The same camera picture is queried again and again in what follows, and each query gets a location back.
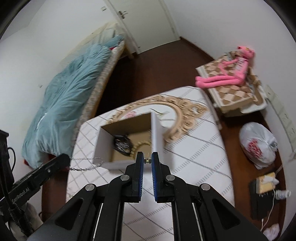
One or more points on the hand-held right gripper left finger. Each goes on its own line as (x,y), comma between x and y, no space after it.
(140,176)

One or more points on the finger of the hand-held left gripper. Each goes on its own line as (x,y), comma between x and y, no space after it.
(53,168)

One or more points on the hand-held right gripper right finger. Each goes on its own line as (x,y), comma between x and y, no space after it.
(154,180)

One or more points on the small silver charm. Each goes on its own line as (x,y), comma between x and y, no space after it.
(147,161)

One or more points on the cardboard box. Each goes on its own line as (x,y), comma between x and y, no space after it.
(158,134)

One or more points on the white patterned tablecloth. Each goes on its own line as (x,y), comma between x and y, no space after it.
(196,157)

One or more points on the blue quilt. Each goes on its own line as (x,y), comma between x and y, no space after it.
(64,97)

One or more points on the bed with patterned mattress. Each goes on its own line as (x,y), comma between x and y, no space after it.
(101,81)

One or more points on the white plastic bag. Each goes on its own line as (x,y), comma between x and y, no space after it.
(256,143)

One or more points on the yellow tissue box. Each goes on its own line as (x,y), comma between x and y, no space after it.
(264,183)

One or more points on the pink plush toy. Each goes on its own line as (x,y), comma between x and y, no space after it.
(215,81)

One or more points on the brown checkered cloth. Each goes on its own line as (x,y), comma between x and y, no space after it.
(231,92)

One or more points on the white bottle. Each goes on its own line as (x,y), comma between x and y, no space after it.
(283,194)

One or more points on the white door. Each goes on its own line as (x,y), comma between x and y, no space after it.
(150,23)

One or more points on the white wall socket strip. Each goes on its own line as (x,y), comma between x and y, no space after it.
(281,113)

